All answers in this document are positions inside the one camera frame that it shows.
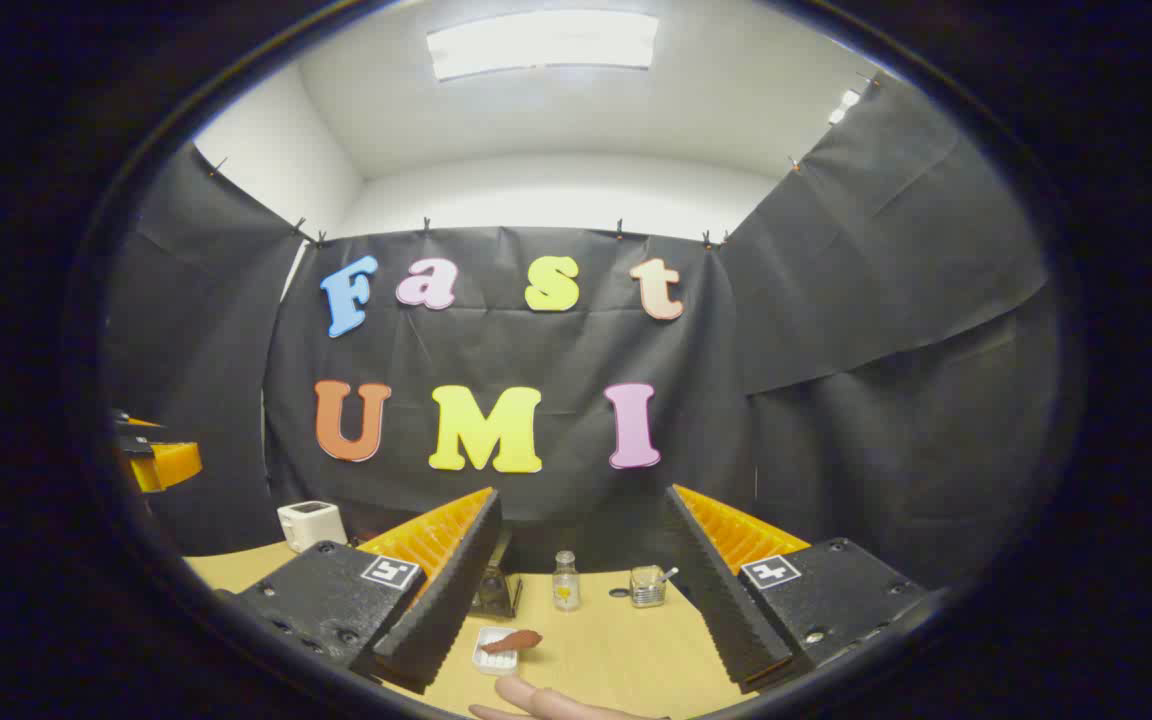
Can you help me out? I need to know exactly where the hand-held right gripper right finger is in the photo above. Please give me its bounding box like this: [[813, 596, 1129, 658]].
[[663, 484, 928, 694]]

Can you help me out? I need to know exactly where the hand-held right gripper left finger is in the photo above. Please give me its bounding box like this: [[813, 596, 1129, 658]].
[[221, 487, 504, 695]]

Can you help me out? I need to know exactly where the black electric oven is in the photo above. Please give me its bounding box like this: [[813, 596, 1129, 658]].
[[471, 530, 524, 619]]

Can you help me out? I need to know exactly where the reddish-brown meat piece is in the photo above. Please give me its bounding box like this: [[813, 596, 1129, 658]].
[[480, 630, 544, 656]]

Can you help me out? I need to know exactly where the white rectangular dish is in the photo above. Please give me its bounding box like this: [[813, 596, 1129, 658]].
[[472, 626, 522, 677]]

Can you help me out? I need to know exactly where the clear bottle with yellow label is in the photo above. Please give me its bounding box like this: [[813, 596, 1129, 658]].
[[552, 550, 581, 612]]

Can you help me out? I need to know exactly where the white toaster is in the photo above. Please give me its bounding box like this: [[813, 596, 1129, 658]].
[[277, 500, 348, 553]]

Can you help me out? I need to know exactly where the large ceiling light panel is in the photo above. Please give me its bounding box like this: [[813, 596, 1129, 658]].
[[426, 10, 659, 81]]

